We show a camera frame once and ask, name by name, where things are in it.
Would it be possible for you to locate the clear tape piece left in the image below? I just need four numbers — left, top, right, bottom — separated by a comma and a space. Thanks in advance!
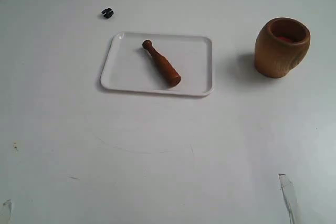
0, 199, 12, 224

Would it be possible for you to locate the clear tape strip right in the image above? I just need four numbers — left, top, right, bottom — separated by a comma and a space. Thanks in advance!
278, 174, 303, 224

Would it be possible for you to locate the brown wooden pestle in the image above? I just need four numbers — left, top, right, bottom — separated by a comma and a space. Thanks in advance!
142, 40, 181, 87

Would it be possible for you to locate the wooden mortar bowl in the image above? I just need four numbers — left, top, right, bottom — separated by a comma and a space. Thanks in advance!
254, 17, 311, 78

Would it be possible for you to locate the white rectangular plastic tray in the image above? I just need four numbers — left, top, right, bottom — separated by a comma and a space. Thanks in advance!
100, 31, 214, 97

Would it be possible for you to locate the small black plastic part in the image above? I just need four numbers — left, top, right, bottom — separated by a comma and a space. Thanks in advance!
101, 8, 114, 19

